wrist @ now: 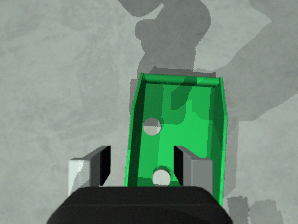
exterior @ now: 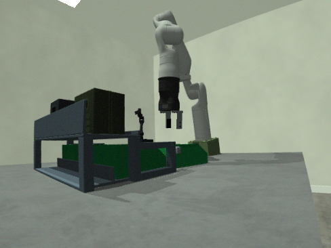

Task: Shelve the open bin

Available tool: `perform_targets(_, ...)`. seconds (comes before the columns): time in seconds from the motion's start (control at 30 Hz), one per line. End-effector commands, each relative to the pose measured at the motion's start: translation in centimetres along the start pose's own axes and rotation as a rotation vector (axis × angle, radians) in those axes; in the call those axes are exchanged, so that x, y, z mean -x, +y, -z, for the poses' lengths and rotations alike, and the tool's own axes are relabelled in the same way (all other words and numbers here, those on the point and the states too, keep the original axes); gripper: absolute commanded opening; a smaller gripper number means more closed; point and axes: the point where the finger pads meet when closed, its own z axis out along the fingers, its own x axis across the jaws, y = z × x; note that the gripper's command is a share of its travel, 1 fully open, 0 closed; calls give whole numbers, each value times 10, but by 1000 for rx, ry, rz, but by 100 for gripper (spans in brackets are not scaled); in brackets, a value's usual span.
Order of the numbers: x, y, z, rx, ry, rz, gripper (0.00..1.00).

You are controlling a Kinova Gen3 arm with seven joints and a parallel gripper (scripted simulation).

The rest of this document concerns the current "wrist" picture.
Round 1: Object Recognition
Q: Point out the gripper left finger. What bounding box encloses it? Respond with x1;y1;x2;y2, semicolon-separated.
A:
68;146;111;197

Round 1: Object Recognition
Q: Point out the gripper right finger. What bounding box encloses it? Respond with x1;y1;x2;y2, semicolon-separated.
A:
174;146;213;196

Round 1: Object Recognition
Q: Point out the green bin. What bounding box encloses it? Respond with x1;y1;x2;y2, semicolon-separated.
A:
124;73;228;206

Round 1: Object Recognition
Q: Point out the grey steel disc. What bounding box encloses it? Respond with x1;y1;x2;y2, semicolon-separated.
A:
143;118;161;136
152;169;171;186

